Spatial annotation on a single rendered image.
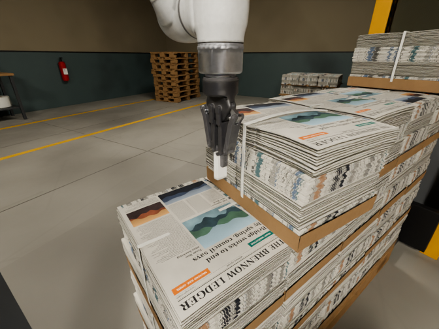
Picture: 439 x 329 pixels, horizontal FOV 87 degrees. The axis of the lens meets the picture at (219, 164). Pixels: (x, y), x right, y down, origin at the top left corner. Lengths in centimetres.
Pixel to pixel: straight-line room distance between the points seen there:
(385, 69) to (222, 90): 97
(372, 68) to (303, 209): 99
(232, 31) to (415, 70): 96
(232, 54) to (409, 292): 164
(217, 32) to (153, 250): 44
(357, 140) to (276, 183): 17
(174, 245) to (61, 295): 123
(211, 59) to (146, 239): 40
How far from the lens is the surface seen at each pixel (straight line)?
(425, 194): 212
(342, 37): 731
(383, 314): 165
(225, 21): 46
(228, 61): 47
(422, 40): 130
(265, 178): 52
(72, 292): 170
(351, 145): 50
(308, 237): 53
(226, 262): 50
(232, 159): 61
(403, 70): 131
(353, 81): 138
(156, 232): 58
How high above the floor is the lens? 120
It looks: 25 degrees down
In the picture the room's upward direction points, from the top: straight up
